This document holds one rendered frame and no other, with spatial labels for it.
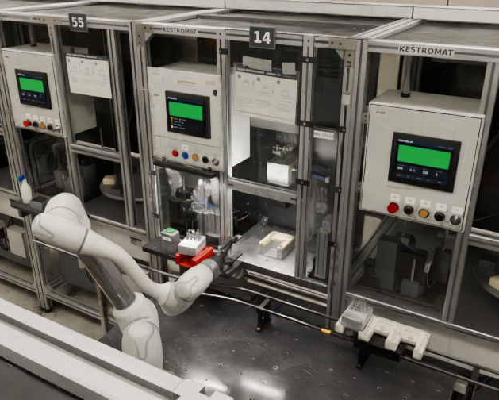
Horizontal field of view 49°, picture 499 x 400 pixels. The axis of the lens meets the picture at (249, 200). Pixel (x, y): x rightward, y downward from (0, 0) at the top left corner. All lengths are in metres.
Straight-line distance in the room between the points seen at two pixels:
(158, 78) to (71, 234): 0.97
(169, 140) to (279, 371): 1.21
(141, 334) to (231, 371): 0.45
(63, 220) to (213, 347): 0.95
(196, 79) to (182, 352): 1.24
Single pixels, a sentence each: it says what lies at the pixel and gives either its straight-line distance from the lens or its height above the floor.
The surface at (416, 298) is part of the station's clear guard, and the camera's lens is 2.49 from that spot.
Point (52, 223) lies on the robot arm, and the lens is 2.06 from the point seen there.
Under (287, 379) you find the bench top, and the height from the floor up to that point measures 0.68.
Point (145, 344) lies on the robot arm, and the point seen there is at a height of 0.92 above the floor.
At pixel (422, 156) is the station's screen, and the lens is 2.16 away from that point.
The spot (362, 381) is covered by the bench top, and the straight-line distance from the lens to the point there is 2.47.
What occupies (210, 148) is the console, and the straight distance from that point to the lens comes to 2.60.
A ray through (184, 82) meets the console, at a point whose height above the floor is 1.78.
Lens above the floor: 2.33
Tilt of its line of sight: 24 degrees down
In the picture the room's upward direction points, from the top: straight up
